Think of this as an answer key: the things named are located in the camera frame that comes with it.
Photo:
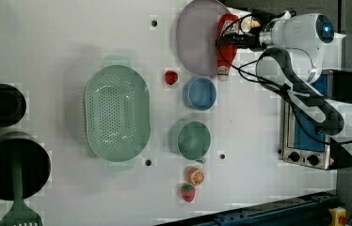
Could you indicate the orange slice toy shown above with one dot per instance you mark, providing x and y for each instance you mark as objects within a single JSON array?
[{"x": 195, "y": 176}]

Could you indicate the green spatula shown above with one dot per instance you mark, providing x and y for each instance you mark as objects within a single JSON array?
[{"x": 19, "y": 214}]

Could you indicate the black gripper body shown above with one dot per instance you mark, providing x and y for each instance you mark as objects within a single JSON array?
[{"x": 240, "y": 41}]

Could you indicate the blue bowl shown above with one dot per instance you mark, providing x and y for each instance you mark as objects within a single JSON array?
[{"x": 199, "y": 94}]

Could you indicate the small red strawberry toy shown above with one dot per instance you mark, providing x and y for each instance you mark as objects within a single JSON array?
[{"x": 171, "y": 77}]

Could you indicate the lilac round plate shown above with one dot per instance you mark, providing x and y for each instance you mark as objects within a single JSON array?
[{"x": 196, "y": 33}]

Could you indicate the red ketchup bottle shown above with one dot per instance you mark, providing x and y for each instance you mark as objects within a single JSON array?
[{"x": 228, "y": 24}]

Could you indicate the large red strawberry toy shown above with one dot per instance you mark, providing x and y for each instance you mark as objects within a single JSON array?
[{"x": 188, "y": 192}]

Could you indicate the small black pot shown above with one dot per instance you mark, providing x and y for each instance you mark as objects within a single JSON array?
[{"x": 12, "y": 105}]

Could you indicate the green perforated colander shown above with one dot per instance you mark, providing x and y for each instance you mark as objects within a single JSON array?
[{"x": 117, "y": 113}]

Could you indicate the yellow emergency stop box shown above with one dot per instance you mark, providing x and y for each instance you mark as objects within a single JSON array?
[{"x": 338, "y": 216}]

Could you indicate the large black pot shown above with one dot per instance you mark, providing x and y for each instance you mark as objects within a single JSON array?
[{"x": 36, "y": 162}]

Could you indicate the green mug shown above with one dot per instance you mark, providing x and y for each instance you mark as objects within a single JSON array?
[{"x": 189, "y": 139}]

